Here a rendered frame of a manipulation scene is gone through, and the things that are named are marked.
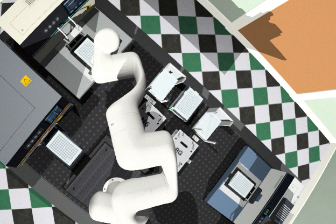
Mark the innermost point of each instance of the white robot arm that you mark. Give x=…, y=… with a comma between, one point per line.
x=128, y=201

